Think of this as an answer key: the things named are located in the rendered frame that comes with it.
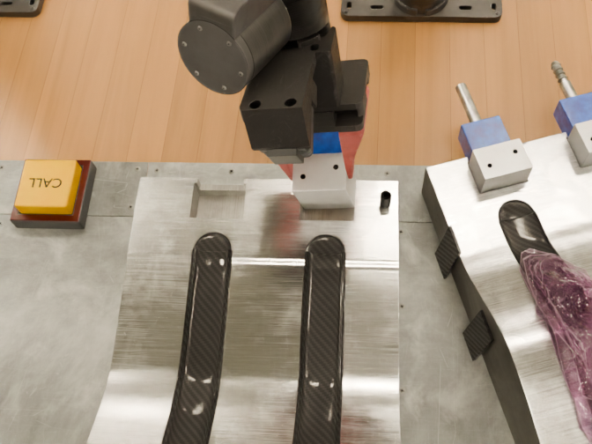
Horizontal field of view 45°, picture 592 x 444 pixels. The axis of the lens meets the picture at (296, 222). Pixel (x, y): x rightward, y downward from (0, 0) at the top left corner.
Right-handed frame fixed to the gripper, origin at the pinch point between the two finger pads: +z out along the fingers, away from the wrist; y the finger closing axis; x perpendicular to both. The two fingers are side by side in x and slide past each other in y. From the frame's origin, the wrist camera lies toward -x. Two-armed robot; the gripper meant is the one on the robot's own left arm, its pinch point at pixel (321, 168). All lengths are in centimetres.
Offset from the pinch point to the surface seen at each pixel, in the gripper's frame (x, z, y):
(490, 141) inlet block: 11.0, 6.4, 15.5
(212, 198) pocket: 2.8, 5.7, -12.6
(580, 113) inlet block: 14.9, 6.4, 24.7
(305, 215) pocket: 1.8, 7.5, -3.0
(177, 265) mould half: -6.1, 6.1, -14.2
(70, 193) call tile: 4.6, 5.7, -29.5
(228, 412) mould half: -18.7, 11.1, -7.5
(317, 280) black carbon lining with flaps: -5.9, 8.6, -1.0
